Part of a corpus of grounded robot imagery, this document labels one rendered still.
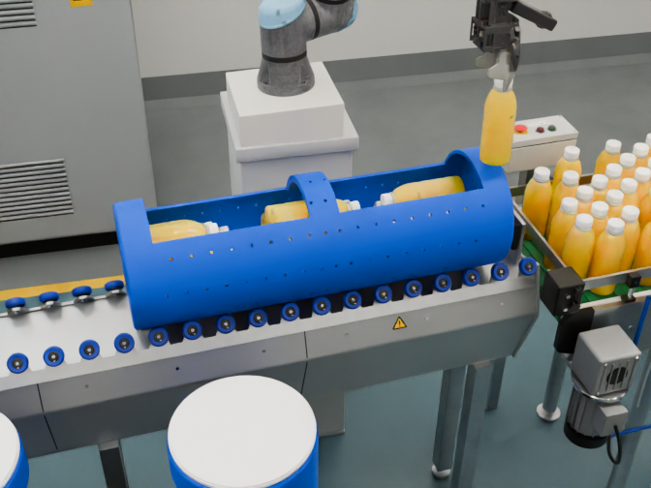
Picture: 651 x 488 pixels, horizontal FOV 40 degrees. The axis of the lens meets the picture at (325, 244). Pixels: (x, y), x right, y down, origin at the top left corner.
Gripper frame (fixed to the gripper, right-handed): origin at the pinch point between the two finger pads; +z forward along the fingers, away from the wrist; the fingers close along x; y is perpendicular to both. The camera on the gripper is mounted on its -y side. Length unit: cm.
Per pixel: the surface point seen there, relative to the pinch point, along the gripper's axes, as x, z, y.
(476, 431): -1, 107, -5
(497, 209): 6.5, 28.3, 1.2
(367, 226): 6.0, 27.4, 31.9
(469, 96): -251, 130, -115
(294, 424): 43, 44, 58
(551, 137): -30, 33, -32
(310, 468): 51, 48, 57
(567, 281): 15.4, 45.3, -14.2
